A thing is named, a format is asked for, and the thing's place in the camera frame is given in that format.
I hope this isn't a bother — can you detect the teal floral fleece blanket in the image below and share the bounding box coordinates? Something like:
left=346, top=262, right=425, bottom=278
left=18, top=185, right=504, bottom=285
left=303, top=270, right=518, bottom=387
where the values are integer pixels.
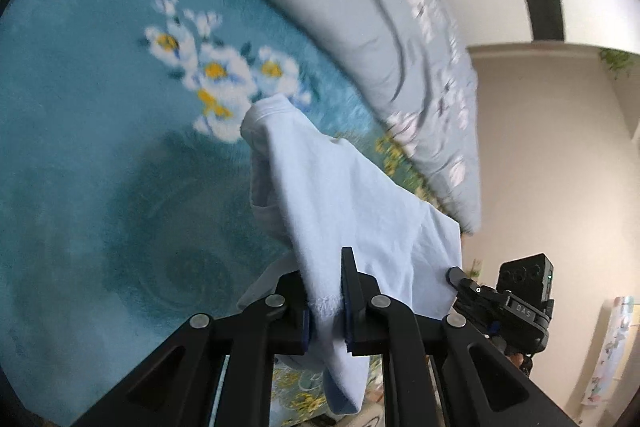
left=0, top=0, right=451, bottom=427

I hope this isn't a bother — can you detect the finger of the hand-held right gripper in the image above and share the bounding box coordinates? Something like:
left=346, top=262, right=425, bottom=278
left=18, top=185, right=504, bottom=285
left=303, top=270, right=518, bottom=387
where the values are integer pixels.
left=446, top=266, right=501, bottom=308

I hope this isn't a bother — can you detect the light blue shirt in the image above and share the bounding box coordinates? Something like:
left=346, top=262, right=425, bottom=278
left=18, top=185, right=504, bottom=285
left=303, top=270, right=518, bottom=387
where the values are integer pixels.
left=236, top=96, right=463, bottom=415

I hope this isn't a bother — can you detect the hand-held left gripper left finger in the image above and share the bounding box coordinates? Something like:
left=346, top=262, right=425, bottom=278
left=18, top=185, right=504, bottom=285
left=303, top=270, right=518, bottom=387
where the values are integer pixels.
left=70, top=267, right=313, bottom=427

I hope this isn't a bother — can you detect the hanging wall poster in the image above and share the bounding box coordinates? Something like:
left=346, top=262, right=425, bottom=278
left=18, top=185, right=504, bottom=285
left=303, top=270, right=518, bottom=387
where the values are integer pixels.
left=582, top=296, right=636, bottom=408

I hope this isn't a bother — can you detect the green potted plant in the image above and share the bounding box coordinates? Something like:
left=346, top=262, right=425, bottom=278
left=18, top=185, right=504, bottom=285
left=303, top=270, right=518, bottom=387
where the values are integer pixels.
left=597, top=48, right=640, bottom=80

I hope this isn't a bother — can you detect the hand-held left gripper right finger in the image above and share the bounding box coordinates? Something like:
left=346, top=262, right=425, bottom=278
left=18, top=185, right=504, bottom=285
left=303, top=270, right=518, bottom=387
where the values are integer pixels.
left=340, top=247, right=581, bottom=427

